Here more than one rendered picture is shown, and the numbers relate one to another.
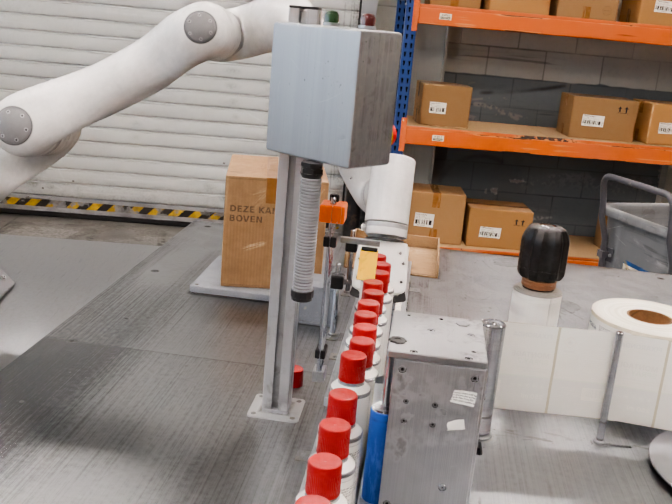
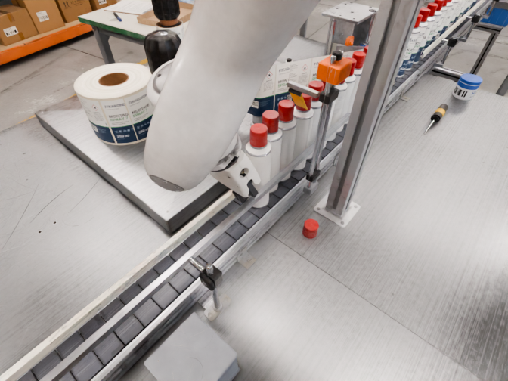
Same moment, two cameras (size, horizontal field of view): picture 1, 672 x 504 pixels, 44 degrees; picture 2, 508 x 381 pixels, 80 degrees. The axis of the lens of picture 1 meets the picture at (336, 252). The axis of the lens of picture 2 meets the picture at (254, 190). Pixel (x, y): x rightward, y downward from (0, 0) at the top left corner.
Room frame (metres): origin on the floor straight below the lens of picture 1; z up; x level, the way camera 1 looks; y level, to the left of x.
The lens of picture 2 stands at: (1.82, 0.18, 1.42)
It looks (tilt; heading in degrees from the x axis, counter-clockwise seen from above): 47 degrees down; 215
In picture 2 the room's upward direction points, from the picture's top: straight up
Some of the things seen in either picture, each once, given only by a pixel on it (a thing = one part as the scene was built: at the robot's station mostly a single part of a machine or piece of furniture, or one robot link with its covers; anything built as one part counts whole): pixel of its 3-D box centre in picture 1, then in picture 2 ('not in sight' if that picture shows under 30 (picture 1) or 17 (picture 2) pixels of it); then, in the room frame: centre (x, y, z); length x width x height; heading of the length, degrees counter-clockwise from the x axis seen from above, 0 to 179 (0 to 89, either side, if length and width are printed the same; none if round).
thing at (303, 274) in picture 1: (306, 232); not in sight; (1.18, 0.05, 1.18); 0.04 x 0.04 x 0.21
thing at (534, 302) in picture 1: (534, 307); (175, 97); (1.38, -0.36, 1.03); 0.09 x 0.09 x 0.30
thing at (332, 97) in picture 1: (333, 93); not in sight; (1.24, 0.02, 1.38); 0.17 x 0.10 x 0.19; 49
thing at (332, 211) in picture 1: (344, 291); (308, 128); (1.33, -0.02, 1.05); 0.10 x 0.04 x 0.33; 84
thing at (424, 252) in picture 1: (394, 251); not in sight; (2.33, -0.17, 0.85); 0.30 x 0.26 x 0.04; 174
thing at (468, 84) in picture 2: not in sight; (466, 87); (0.53, 0.24, 0.87); 0.07 x 0.07 x 0.07
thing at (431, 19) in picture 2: not in sight; (421, 35); (0.48, 0.01, 0.98); 0.05 x 0.05 x 0.20
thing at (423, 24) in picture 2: not in sight; (413, 41); (0.55, 0.01, 0.98); 0.05 x 0.05 x 0.20
